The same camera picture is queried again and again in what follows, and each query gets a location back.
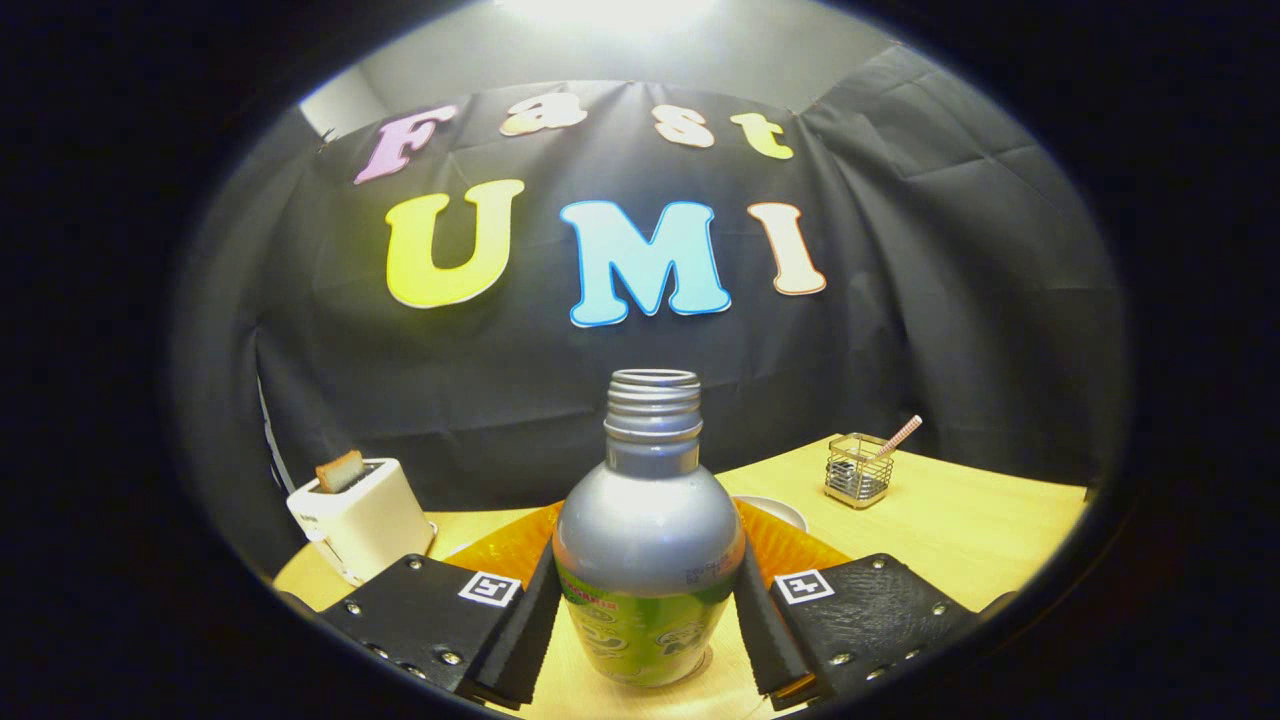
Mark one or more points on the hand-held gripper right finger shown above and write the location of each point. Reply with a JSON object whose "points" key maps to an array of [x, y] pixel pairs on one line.
{"points": [[765, 630]]}

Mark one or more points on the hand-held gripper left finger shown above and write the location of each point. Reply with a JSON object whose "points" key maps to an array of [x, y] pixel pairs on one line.
{"points": [[520, 640]]}

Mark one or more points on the silver bottle with green label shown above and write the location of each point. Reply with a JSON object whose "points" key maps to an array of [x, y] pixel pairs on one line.
{"points": [[648, 530]]}

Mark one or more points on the white oval plate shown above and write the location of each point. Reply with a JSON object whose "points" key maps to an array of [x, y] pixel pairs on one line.
{"points": [[775, 506]]}

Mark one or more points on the white toaster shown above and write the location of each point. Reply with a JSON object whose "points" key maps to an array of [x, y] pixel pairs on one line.
{"points": [[370, 525]]}

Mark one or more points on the wooden table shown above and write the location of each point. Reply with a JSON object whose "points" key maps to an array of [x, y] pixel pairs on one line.
{"points": [[950, 540]]}

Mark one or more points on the pink striped straw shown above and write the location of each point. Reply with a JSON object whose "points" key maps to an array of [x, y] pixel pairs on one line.
{"points": [[900, 436]]}

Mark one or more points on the toast slice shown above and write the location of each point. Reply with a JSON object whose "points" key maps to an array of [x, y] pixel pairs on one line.
{"points": [[340, 471]]}

